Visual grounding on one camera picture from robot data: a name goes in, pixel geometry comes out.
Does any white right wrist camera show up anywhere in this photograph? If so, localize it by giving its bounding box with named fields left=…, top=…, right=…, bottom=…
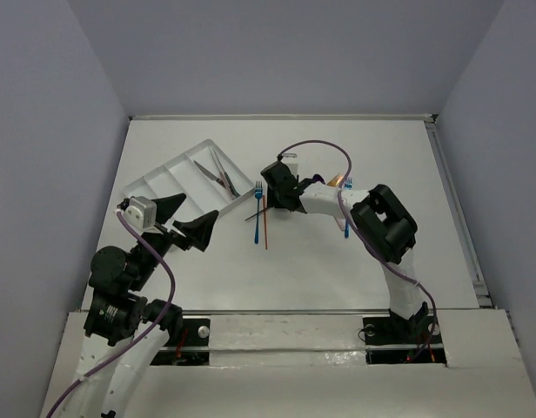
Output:
left=278, top=152, right=299, bottom=177

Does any purple spoon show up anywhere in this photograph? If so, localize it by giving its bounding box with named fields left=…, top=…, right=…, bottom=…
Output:
left=312, top=173, right=325, bottom=184

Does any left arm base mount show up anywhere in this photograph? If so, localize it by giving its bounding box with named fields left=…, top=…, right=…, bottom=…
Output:
left=151, top=315, right=211, bottom=367

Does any dark handled knife in tray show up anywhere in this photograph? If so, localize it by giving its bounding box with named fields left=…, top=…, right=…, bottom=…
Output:
left=193, top=160, right=239, bottom=199

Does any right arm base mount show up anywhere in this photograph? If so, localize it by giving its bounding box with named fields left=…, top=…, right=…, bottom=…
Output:
left=358, top=316, right=447, bottom=365

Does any orange chopstick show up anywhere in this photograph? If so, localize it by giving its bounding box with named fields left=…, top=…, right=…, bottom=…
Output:
left=262, top=195, right=268, bottom=250

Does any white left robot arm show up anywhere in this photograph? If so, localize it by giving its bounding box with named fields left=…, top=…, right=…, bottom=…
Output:
left=47, top=193, right=219, bottom=417

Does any dark grey chopstick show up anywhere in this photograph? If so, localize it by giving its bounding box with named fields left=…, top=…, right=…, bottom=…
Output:
left=245, top=207, right=271, bottom=222

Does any blue fork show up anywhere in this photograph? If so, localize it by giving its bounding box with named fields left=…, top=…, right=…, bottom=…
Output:
left=254, top=181, right=264, bottom=245
left=344, top=177, right=352, bottom=239

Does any white cutlery tray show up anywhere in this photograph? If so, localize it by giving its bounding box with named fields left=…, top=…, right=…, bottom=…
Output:
left=123, top=139, right=254, bottom=221

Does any gold spoon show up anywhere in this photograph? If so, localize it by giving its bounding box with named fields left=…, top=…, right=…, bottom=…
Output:
left=327, top=174, right=345, bottom=187

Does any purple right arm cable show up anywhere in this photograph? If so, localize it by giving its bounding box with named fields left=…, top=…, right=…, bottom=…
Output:
left=277, top=139, right=437, bottom=349

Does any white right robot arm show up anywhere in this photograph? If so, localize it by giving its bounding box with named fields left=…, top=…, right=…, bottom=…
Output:
left=261, top=161, right=429, bottom=342

